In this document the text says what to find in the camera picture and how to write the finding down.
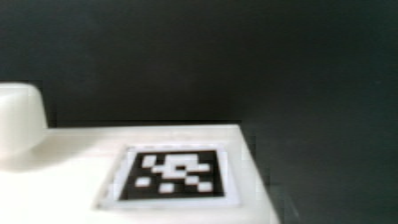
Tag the white front drawer tray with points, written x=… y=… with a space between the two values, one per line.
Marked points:
x=127 y=175

